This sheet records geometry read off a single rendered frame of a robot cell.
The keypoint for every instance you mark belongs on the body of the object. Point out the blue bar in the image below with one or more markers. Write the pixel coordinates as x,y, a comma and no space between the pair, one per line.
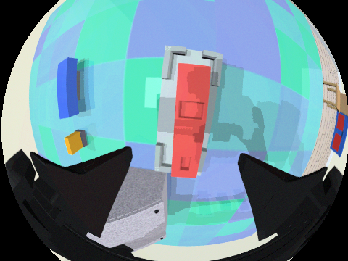
66,88

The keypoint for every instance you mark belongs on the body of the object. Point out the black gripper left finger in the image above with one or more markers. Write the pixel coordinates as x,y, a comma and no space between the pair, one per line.
89,188

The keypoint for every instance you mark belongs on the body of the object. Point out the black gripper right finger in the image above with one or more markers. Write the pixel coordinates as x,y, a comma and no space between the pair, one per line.
273,194

